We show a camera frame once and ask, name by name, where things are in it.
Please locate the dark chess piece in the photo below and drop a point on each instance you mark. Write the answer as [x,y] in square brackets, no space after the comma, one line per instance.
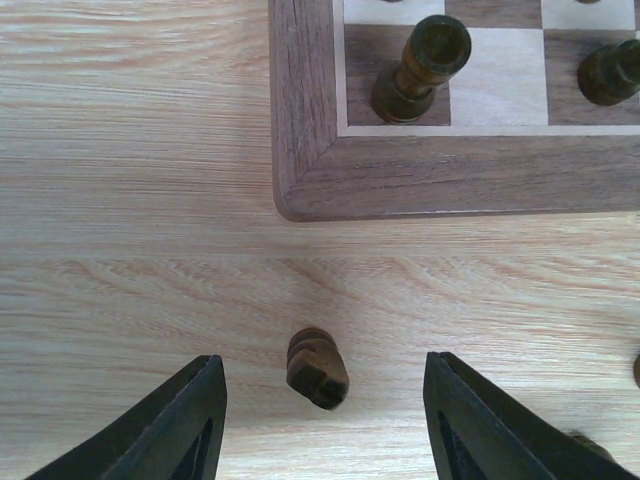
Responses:
[610,75]
[636,370]
[438,47]
[590,444]
[315,369]

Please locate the wooden chess board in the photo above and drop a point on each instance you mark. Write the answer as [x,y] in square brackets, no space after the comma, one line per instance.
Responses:
[510,133]

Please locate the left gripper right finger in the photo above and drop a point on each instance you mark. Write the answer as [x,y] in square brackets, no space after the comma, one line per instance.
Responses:
[478,431]

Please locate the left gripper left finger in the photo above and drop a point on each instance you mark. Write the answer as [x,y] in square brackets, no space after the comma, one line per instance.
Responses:
[175,432]

